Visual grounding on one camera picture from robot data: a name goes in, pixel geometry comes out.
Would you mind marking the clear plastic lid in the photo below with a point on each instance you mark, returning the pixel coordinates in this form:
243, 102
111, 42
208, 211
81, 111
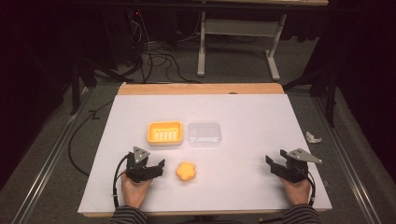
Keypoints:
204, 134

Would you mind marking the black metal stand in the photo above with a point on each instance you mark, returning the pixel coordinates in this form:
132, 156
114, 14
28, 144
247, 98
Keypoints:
330, 93
75, 87

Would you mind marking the crumpled white paper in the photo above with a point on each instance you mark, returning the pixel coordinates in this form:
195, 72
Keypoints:
313, 137

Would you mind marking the white table cover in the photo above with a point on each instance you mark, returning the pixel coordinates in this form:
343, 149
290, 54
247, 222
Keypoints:
236, 174

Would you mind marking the metal floor rail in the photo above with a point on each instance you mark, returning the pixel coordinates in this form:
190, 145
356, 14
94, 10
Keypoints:
46, 165
345, 161

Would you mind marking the yellow flower-shaped soap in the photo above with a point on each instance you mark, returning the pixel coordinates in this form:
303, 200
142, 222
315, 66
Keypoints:
186, 171

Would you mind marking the person's left hand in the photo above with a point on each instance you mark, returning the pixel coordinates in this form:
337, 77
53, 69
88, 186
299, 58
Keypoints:
135, 191

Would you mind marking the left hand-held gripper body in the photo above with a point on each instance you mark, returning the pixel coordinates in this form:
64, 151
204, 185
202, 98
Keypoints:
136, 169

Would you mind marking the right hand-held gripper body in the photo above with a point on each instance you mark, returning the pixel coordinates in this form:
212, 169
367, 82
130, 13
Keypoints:
295, 169

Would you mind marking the yellow soap dish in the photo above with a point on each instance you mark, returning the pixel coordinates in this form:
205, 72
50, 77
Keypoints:
165, 133

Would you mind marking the person's right hand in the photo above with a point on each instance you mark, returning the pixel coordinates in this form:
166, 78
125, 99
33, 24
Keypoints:
297, 193

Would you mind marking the white metal desk frame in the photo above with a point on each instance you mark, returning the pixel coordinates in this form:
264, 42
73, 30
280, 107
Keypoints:
239, 27

